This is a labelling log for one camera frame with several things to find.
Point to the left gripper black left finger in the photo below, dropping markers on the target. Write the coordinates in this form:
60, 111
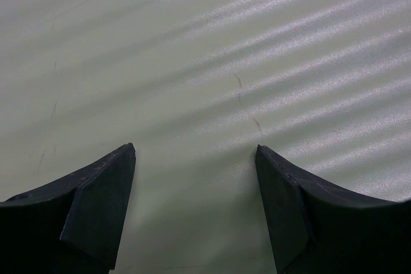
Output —
73, 224

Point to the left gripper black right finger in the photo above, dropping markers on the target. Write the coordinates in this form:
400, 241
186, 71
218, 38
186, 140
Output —
316, 226

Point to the green suitcase with blue lining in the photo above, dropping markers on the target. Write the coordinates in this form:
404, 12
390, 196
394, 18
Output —
196, 86

